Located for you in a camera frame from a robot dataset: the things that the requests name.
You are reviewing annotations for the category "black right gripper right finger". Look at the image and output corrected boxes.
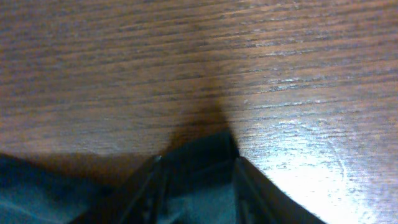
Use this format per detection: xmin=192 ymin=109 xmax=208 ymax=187
xmin=233 ymin=157 xmax=324 ymax=224

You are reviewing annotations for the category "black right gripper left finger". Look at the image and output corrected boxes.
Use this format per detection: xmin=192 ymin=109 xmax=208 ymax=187
xmin=71 ymin=156 xmax=168 ymax=224

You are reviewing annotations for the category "dark green t-shirt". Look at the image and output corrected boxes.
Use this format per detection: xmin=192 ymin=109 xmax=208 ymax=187
xmin=0 ymin=130 xmax=240 ymax=224

